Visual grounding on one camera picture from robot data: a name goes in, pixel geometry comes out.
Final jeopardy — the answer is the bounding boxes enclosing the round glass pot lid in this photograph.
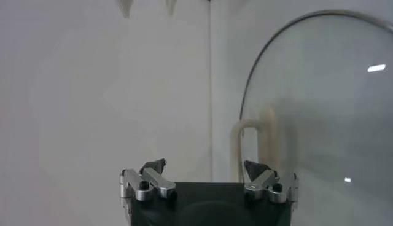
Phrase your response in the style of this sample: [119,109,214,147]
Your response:
[230,9,393,226]

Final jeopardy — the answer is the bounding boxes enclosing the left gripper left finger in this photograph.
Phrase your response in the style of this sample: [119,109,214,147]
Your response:
[119,158,178,203]

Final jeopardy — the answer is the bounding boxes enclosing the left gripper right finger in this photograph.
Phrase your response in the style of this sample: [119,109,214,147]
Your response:
[243,159,300,205]

